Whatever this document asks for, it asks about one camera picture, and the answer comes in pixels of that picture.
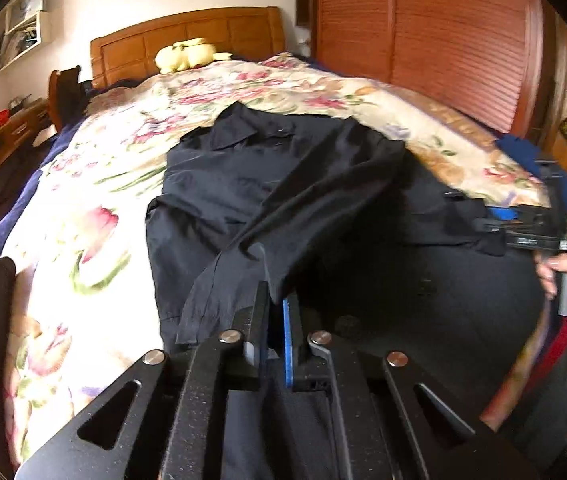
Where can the wooden desk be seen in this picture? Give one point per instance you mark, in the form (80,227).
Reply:
(13,130)

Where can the wooden slatted wardrobe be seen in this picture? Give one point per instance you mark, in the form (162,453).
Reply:
(438,35)

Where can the floral blanket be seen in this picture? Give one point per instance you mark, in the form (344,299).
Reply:
(113,185)

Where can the yellow plush toy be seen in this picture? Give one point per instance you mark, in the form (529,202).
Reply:
(183,55)

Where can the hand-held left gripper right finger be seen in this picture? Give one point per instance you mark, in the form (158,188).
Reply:
(289,355)

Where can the blue cloth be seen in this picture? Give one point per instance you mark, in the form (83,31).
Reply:
(518,152)

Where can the black double-breasted coat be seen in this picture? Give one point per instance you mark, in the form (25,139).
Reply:
(273,185)

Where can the wooden bed headboard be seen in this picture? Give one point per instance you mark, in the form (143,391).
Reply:
(188,35)

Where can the wooden chair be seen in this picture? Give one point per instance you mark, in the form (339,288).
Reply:
(66,95)

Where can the red bed sheet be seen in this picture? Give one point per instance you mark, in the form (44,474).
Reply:
(553,345)

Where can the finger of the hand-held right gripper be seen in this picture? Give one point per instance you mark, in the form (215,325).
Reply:
(491,226)
(502,213)

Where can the white wall shelf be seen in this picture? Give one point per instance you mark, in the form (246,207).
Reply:
(43,30)

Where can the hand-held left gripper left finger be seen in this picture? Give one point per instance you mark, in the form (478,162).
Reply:
(243,360)

